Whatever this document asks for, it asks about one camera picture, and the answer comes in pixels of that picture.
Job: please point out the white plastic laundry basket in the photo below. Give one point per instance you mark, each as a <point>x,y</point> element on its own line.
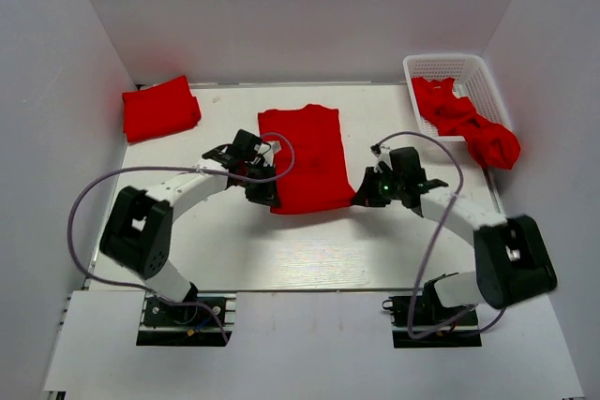
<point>471,79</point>

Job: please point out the red t shirt in basket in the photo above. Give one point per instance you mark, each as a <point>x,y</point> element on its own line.
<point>491,145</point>

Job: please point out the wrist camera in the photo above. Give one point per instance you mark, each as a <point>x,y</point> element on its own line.
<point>268,150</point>
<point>383,163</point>

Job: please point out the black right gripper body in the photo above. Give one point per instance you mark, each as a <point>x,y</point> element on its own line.
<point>382,187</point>

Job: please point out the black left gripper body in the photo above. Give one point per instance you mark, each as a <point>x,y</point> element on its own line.
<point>257,192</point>

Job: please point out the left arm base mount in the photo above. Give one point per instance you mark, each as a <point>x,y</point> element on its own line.
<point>163,325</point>

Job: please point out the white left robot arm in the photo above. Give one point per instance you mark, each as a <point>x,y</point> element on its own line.
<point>138,233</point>

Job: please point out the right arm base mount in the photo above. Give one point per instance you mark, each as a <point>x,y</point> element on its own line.
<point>428,313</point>

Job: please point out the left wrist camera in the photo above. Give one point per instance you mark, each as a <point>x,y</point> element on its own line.
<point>268,150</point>

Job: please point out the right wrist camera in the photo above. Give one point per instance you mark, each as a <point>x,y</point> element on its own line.
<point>383,163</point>

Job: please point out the red t shirt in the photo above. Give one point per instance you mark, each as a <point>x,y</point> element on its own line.
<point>162,110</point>
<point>491,145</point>
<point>318,180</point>

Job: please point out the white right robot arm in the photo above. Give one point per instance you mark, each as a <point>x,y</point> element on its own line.
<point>511,261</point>

